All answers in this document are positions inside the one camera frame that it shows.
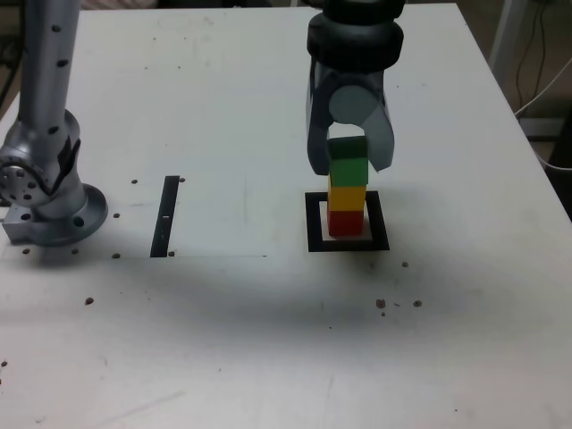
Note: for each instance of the yellow cube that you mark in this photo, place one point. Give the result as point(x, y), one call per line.
point(346, 199)

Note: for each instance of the black tape square outline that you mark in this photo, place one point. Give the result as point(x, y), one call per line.
point(313, 223)

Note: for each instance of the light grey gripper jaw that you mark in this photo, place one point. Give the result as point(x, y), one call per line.
point(353, 105)

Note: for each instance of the green cube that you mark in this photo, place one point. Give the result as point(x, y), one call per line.
point(348, 172)

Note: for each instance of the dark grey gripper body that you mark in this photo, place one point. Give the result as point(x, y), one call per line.
point(353, 77)

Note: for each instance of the red cube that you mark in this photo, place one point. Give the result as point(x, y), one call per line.
point(344, 223)

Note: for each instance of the white frame post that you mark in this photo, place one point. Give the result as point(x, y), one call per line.
point(500, 36)

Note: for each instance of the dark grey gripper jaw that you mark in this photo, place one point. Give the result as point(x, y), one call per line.
point(317, 143)

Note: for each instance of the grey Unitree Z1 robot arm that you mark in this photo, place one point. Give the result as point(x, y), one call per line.
point(53, 214)

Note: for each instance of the black tape strip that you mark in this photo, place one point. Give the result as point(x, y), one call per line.
point(164, 219)

